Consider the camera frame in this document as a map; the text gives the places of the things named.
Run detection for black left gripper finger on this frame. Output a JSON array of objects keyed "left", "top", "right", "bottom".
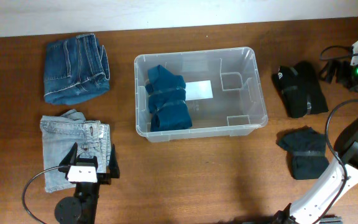
[
  {"left": 58, "top": 142, "right": 78, "bottom": 170},
  {"left": 108, "top": 144, "right": 120, "bottom": 179}
]

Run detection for black shirt with logo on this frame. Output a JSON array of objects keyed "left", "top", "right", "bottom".
[{"left": 272, "top": 61, "right": 328, "bottom": 118}]

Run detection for blue shirt bundle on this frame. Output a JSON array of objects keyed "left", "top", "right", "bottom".
[{"left": 145, "top": 65, "right": 192, "bottom": 132}]

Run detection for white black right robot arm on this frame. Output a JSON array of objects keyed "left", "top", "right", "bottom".
[{"left": 272, "top": 58, "right": 358, "bottom": 223}]

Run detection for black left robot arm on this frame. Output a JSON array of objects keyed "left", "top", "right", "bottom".
[{"left": 54, "top": 144, "right": 120, "bottom": 224}]

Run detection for light blue folded jeans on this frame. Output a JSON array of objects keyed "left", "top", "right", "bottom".
[{"left": 39, "top": 108, "right": 112, "bottom": 194}]

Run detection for black folded shirt front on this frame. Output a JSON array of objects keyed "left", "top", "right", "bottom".
[{"left": 276, "top": 126, "right": 329, "bottom": 180}]

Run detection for dark blue folded jeans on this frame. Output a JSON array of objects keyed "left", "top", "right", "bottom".
[{"left": 44, "top": 34, "right": 111, "bottom": 105}]

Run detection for clear plastic storage bin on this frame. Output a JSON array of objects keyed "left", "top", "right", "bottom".
[{"left": 134, "top": 47, "right": 269, "bottom": 142}]

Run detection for white label in bin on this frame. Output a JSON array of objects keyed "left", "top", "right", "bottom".
[{"left": 185, "top": 80, "right": 213, "bottom": 101}]

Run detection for black left camera cable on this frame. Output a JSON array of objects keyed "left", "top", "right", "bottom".
[{"left": 21, "top": 165, "right": 71, "bottom": 224}]

